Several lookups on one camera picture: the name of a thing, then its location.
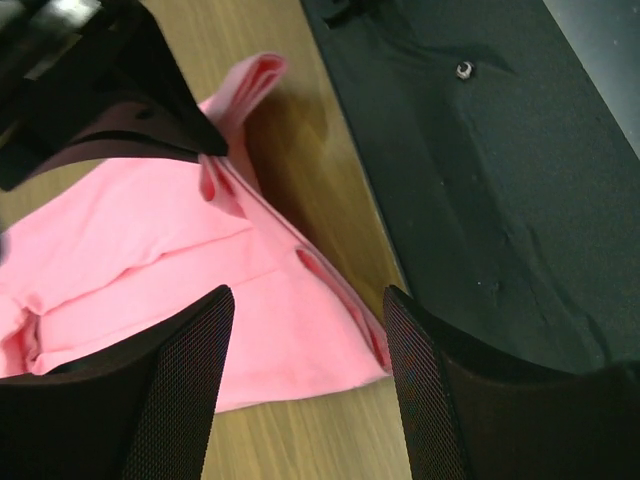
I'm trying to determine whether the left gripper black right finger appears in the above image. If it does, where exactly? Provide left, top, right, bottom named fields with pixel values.
left=383, top=286, right=639, bottom=479

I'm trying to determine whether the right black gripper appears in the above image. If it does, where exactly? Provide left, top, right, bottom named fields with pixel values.
left=1, top=1, right=229, bottom=190

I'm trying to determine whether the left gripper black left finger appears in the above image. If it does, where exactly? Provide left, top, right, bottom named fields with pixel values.
left=1, top=285, right=234, bottom=479

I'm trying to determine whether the pink t shirt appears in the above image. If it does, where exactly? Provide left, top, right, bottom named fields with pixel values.
left=1, top=53, right=391, bottom=412

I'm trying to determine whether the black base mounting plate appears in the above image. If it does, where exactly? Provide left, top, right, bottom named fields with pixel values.
left=303, top=0, right=639, bottom=373

